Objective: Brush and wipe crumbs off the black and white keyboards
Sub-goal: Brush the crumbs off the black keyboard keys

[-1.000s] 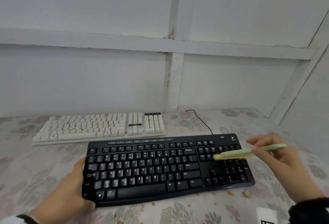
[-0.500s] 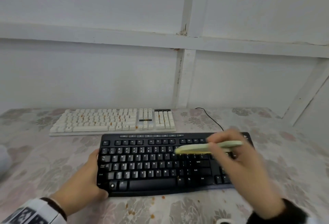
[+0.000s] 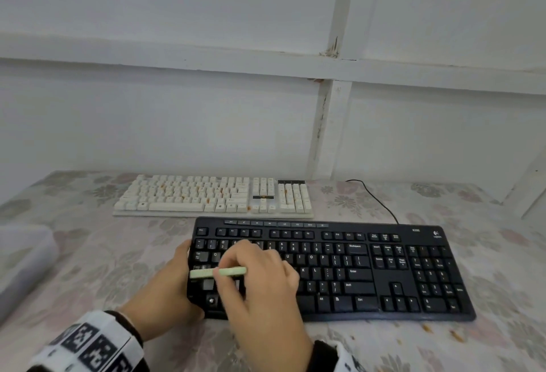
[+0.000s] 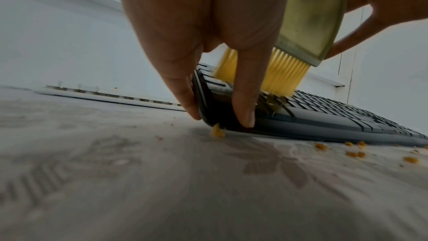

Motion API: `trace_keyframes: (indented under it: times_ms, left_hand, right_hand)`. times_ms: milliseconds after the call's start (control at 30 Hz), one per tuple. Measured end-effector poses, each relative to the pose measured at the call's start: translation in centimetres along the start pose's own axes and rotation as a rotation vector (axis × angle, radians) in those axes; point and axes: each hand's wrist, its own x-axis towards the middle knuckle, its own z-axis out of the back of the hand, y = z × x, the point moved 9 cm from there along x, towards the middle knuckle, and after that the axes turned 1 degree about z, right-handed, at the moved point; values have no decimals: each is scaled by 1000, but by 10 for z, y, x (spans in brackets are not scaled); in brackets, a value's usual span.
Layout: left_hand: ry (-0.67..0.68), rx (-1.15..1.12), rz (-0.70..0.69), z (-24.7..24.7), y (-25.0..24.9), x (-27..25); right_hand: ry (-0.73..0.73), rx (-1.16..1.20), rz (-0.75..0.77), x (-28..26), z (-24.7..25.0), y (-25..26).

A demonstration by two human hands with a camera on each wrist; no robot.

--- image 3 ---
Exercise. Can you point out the white marker right wristband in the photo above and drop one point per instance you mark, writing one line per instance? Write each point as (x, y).
(350, 361)

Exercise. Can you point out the person's right forearm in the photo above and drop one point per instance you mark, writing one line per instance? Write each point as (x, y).
(324, 359)

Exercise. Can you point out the green brush yellow bristles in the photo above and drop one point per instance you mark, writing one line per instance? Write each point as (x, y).
(200, 273)

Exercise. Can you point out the white marker wristband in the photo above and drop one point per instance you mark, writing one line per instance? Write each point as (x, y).
(350, 361)
(89, 342)

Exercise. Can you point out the person's left hand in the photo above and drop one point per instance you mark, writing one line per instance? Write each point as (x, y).
(166, 295)

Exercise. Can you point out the clear plastic container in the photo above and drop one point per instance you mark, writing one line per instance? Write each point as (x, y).
(21, 265)

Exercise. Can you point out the white keyboard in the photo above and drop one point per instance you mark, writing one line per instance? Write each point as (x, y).
(192, 197)

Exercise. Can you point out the black keyboard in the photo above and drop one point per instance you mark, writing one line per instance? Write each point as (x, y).
(362, 273)

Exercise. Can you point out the white wooden frame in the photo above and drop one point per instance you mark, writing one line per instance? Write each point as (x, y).
(170, 56)

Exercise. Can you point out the person's left forearm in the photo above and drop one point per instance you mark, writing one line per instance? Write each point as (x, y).
(128, 325)

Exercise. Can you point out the person's right hand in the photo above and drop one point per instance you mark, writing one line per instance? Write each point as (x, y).
(264, 299)

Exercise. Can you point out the white marker left wristband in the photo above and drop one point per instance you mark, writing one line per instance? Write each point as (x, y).
(89, 342)

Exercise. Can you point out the floral tablecloth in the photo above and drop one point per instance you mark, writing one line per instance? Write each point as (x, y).
(106, 248)

